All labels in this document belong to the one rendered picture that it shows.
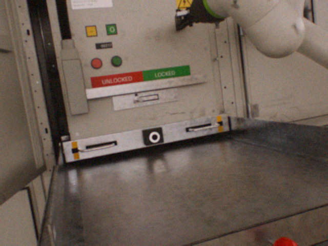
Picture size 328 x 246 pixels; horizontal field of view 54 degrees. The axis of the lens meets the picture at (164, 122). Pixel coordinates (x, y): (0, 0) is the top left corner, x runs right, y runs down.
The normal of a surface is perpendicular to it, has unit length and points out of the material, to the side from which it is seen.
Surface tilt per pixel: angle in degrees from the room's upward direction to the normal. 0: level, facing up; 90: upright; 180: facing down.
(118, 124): 90
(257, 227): 90
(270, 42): 116
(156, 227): 0
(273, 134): 90
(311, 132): 90
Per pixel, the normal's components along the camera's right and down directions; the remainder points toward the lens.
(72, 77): 0.29, 0.07
